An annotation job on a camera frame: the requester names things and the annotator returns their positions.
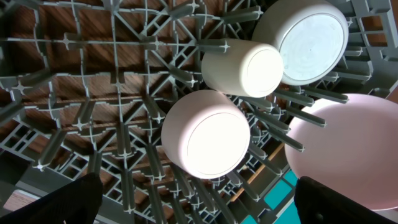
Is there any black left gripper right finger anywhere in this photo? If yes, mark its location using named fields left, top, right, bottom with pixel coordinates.
left=294, top=176, right=396, bottom=224

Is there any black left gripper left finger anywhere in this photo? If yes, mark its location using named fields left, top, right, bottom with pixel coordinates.
left=1, top=173, right=103, bottom=224

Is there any white round plate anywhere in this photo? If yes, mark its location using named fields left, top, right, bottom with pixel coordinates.
left=285, top=94, right=397, bottom=210

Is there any pink upturned bowl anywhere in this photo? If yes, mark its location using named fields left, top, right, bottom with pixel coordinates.
left=161, top=90, right=250, bottom=179

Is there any white paper cup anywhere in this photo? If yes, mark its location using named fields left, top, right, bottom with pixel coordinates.
left=201, top=39, right=284, bottom=98

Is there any grey shallow bowl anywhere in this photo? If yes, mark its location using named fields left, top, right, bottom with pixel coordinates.
left=251, top=0, right=349, bottom=86

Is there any wooden chopstick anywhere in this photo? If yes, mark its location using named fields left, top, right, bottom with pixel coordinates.
left=231, top=143, right=285, bottom=202

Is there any teal plastic tray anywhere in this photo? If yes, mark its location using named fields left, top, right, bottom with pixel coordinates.
left=241, top=169, right=301, bottom=224

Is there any grey plastic dish rack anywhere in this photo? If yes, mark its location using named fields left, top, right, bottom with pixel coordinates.
left=1, top=0, right=397, bottom=223

